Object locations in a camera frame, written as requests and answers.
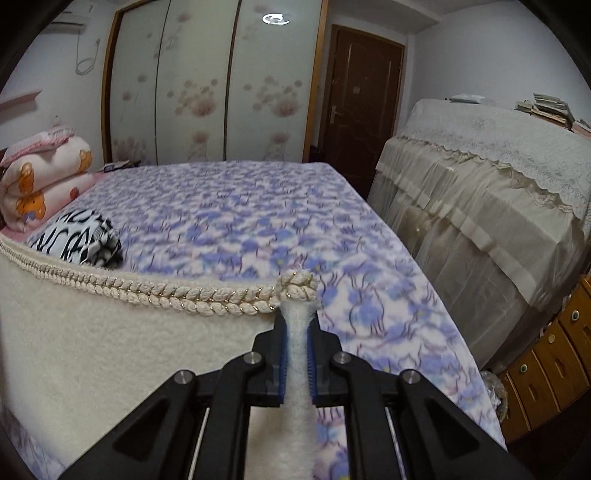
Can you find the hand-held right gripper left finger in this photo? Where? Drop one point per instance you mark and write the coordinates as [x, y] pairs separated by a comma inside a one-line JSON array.
[[282, 364]]

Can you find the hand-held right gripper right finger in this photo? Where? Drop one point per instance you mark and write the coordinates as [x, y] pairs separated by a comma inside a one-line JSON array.
[[313, 369]]

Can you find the cream fluffy cardigan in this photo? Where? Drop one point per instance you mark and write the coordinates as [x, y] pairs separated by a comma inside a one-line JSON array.
[[115, 346]]

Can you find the purple floral blanket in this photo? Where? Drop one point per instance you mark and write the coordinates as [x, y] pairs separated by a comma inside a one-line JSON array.
[[277, 207]]

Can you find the clear plastic bag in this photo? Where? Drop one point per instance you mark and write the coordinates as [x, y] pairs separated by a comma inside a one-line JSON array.
[[494, 392]]

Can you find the beige lace covered furniture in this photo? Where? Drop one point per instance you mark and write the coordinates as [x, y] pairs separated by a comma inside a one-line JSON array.
[[485, 207]]

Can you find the wooden drawer cabinet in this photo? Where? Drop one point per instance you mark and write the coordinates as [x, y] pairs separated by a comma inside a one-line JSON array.
[[554, 350]]

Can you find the black and white printed cloth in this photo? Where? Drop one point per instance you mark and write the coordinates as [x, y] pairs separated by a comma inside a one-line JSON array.
[[74, 240]]

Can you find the dark flat box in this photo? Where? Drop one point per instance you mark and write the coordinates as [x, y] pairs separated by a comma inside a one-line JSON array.
[[121, 166]]

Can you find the brown wooden door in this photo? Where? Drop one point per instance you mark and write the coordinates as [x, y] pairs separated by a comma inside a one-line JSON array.
[[364, 115]]

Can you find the pink bear print quilt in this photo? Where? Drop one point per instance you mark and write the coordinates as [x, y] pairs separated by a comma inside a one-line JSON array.
[[46, 170]]

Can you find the floral sliding door wardrobe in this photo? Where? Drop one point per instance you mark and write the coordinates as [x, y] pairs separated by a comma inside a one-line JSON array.
[[198, 69]]

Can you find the white papers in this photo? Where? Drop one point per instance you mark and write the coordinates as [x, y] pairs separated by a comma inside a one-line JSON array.
[[466, 98]]

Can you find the stack of books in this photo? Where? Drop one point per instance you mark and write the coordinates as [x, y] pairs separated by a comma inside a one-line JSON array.
[[549, 110]]

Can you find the white air conditioner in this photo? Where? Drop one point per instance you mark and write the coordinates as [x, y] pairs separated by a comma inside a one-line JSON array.
[[67, 19]]

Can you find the pink wall shelf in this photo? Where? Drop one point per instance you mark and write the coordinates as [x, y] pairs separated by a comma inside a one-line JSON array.
[[21, 101]]

